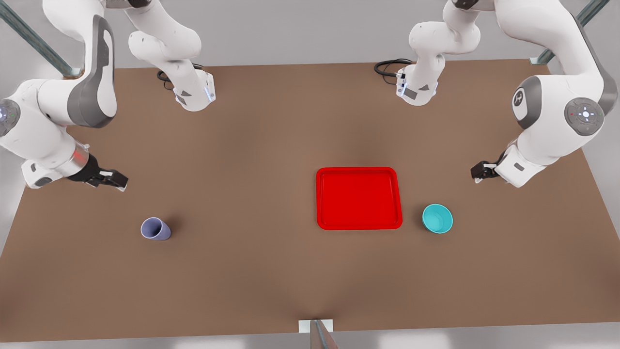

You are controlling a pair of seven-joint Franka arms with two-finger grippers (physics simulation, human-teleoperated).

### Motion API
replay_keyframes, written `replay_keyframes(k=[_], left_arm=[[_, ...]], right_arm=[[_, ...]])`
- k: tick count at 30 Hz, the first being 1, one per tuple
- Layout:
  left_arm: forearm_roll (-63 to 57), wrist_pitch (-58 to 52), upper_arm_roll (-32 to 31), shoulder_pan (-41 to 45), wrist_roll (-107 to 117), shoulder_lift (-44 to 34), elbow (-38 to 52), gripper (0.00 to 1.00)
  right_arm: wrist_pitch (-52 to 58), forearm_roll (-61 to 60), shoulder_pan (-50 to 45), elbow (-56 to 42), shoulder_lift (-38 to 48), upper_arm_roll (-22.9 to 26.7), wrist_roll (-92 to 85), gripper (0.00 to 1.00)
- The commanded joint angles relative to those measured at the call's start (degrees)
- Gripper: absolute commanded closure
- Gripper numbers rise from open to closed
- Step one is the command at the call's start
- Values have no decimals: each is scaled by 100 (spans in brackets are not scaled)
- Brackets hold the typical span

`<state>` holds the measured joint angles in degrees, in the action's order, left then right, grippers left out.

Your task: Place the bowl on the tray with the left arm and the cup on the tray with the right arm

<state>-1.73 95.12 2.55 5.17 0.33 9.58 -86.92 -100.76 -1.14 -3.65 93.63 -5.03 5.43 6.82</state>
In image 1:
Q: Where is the teal bowl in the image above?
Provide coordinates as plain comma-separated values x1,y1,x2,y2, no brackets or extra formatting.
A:
422,204,454,234

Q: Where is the lavender cup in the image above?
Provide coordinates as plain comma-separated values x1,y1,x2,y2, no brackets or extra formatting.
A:
140,217,171,241

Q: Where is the red rectangular tray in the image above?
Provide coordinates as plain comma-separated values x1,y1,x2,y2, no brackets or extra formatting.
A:
316,167,403,230

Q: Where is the black cable loop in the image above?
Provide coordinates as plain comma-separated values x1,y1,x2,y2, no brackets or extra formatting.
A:
156,63,204,91
374,59,414,86

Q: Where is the silver frame post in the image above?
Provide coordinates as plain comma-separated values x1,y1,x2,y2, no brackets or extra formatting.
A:
298,319,340,349
529,0,611,65
0,2,84,79

